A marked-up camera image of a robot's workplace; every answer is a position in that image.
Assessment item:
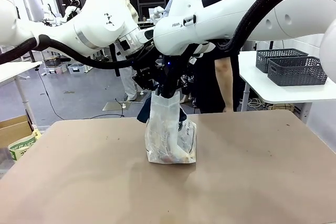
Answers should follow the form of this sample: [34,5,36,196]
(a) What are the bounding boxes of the clear storage crate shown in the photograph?
[67,62,93,74]

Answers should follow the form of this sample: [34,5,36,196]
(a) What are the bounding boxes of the white side table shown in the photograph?
[238,50,336,124]

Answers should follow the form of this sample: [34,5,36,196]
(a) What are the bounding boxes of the brown cardboard box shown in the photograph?
[0,115,34,148]

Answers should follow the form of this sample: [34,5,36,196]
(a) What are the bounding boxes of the boxes under side table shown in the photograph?
[272,102,313,124]

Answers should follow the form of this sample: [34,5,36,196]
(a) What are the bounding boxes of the black floor cable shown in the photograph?
[36,68,126,120]

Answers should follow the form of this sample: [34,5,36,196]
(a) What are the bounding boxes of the black left arm hose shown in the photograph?
[0,34,149,70]

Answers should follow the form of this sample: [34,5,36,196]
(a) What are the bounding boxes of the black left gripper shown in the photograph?
[132,61,161,91]

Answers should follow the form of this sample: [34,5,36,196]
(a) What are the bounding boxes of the person's right forearm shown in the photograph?
[215,74,234,108]

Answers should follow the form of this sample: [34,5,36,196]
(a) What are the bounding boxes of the person in black clothes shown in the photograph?
[198,0,246,114]

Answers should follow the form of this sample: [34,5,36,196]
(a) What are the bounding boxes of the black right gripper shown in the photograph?
[157,56,190,98]

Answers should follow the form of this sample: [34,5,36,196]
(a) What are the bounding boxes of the tan bread loaf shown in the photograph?
[161,129,196,163]

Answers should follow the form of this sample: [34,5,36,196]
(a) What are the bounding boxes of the metal floor plate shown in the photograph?
[102,100,144,112]

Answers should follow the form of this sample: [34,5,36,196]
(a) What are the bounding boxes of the grey framed board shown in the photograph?
[22,0,44,22]

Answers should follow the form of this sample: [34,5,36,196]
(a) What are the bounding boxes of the green and white sack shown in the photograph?
[7,129,43,162]

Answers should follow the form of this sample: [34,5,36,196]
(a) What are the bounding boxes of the clear mesh bag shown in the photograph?
[136,90,197,165]

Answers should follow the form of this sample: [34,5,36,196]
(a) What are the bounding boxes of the white workshop table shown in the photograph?
[0,60,43,120]

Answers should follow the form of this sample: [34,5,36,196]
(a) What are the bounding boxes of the person in cream hoodie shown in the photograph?
[101,0,140,102]

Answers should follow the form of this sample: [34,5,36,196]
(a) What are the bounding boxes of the dark grey plastic basket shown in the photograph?
[256,48,309,74]
[267,56,328,87]

